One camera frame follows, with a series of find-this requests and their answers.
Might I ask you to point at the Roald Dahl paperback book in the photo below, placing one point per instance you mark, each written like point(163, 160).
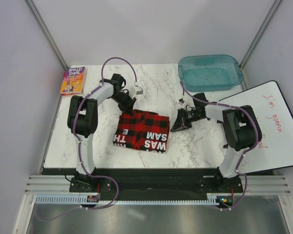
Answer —
point(73, 81)

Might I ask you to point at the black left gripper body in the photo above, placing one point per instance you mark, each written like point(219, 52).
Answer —
point(122, 100)

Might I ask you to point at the aluminium corner post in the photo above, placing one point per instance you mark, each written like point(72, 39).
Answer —
point(260, 32)
point(46, 32)

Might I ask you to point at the whiteboard with red writing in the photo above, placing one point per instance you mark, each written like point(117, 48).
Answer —
point(275, 150)

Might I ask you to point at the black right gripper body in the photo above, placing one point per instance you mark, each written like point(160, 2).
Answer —
point(191, 116)

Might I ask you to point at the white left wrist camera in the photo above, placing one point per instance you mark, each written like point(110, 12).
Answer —
point(135, 90)

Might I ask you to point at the white slotted cable duct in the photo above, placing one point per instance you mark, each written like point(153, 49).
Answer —
point(99, 199)

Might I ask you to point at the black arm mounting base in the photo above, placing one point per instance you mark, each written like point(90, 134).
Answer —
point(206, 180)

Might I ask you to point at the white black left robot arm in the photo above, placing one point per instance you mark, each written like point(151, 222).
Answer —
point(83, 117)

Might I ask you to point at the left aluminium corner post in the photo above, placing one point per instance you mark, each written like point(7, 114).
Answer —
point(46, 32)

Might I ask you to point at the red black plaid shirt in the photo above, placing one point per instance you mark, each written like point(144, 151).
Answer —
point(142, 131)

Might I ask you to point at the teal transparent plastic bin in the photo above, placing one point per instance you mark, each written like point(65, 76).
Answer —
point(209, 73)

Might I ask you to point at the aluminium frame rail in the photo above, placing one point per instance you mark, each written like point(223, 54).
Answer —
point(256, 185)

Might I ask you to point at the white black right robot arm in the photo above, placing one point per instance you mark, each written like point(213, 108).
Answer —
point(241, 129)

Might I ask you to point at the right aluminium corner post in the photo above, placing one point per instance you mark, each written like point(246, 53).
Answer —
point(260, 32)

